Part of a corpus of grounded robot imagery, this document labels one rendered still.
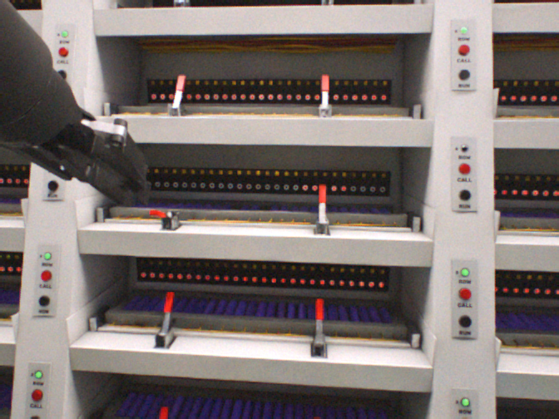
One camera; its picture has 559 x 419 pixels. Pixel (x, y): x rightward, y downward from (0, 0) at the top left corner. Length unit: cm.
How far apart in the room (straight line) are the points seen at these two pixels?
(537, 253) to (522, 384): 21
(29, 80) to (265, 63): 65
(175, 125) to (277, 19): 26
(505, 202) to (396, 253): 33
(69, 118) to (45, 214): 42
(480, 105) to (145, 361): 70
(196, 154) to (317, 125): 33
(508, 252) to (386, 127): 28
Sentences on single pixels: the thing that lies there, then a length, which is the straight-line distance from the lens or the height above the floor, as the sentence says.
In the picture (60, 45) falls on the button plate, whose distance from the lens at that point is 82.
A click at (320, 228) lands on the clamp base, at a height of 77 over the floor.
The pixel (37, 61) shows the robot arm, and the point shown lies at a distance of 32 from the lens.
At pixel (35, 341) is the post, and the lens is 78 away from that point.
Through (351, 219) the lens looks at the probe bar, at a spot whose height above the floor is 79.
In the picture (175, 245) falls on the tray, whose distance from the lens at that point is 65.
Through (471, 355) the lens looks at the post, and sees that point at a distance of 68.
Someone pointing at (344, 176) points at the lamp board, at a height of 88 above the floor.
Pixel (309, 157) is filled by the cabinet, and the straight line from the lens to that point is 82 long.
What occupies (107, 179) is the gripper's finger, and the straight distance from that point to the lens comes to 51.
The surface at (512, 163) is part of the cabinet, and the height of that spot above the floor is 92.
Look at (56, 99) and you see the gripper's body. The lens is 35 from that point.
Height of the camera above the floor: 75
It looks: 4 degrees up
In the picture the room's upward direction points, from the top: 2 degrees clockwise
